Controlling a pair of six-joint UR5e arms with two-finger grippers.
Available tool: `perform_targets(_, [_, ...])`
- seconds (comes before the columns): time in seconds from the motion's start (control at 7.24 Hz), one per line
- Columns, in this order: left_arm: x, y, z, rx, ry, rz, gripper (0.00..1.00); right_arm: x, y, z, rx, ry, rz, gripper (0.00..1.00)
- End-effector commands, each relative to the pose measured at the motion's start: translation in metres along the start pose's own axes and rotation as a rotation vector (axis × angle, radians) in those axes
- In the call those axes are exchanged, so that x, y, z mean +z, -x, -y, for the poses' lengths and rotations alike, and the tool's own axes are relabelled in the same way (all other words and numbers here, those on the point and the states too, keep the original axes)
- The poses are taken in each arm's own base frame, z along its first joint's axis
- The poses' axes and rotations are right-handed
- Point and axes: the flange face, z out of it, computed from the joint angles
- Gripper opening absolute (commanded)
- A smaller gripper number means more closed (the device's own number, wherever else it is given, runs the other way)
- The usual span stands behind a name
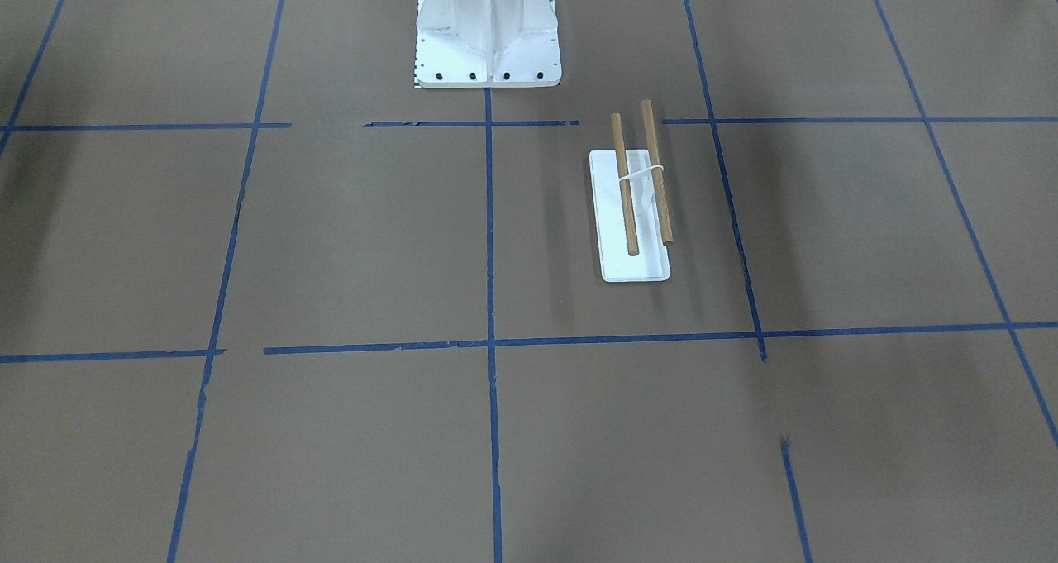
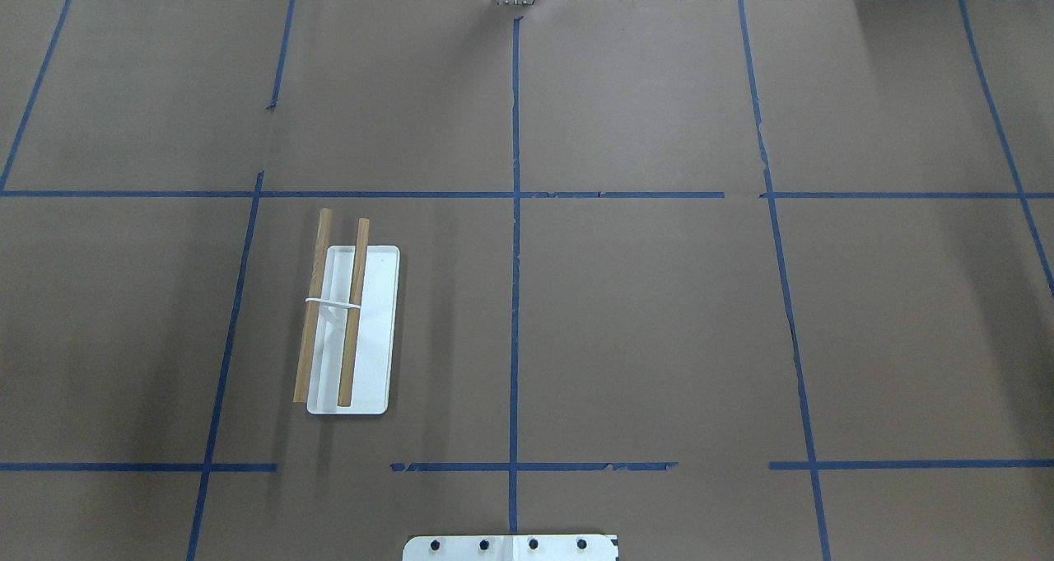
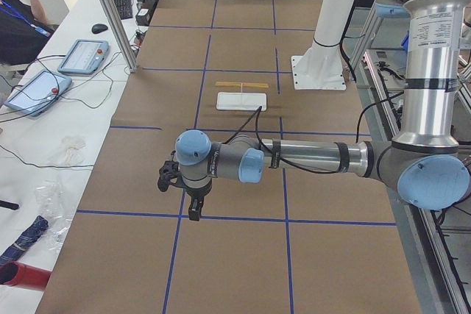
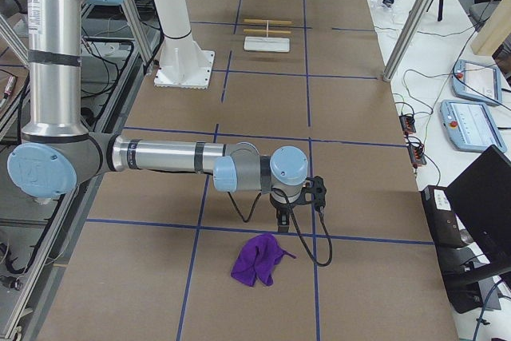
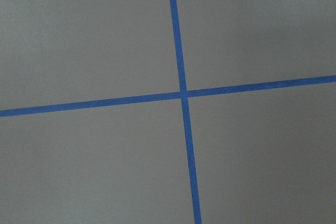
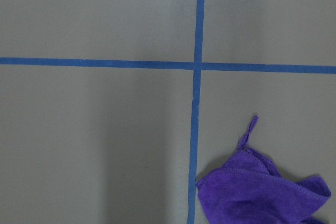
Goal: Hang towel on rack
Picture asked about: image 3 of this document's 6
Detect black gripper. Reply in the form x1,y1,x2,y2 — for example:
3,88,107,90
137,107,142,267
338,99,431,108
185,180,212,221

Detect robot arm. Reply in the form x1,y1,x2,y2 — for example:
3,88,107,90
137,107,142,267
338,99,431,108
157,0,470,221

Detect white rack base tray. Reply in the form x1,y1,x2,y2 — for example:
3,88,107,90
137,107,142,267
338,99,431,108
216,92,267,111

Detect wooden rack rod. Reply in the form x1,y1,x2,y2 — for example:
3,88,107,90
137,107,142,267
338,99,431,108
215,81,269,89

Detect white gloves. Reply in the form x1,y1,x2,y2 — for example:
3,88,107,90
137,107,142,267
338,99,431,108
49,135,86,167

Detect clear plastic bag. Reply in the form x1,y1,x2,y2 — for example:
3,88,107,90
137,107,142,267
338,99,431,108
35,180,74,254

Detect folded dark blue umbrella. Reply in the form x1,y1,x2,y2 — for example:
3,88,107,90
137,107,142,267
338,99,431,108
1,215,49,266

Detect far teach pendant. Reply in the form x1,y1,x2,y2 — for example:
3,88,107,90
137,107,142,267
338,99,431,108
57,39,110,75

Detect teach pendant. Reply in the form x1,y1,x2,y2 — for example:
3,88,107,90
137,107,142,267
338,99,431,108
57,39,110,75
4,69,72,116

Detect near teach pendant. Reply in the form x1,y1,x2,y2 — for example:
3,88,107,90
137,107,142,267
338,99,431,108
4,69,72,116

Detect red cylinder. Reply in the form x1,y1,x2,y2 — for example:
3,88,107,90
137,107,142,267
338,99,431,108
1,262,51,290

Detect black computer mouse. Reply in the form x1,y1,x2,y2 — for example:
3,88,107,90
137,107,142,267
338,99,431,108
91,24,108,35

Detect black keyboard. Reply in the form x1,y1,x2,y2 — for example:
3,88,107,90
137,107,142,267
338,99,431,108
113,0,132,20

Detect person in black shirt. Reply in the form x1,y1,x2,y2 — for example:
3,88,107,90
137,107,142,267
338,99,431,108
1,0,54,65

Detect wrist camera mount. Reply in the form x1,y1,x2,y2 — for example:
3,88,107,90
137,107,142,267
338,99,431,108
157,150,182,192

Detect white pole base plate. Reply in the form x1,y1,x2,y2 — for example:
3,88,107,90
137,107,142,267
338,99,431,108
291,44,347,90

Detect aluminium frame post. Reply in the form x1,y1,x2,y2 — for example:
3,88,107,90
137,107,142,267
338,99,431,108
99,0,137,73

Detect white camera pole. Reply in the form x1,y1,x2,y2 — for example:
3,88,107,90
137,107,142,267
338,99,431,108
313,0,355,49

